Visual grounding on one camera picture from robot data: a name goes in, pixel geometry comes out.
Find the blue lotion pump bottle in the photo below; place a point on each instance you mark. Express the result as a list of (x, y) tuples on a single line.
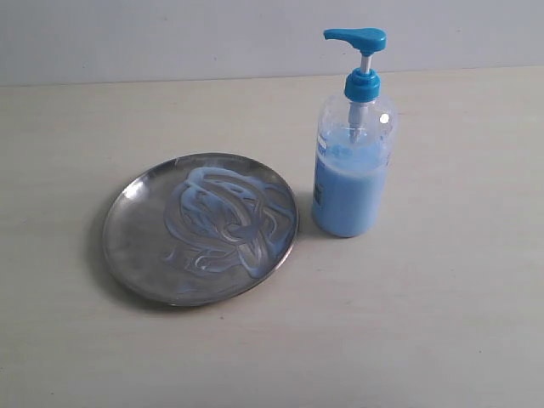
[(355, 138)]

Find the round stainless steel plate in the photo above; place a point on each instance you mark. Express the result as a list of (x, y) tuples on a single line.
[(200, 229)]

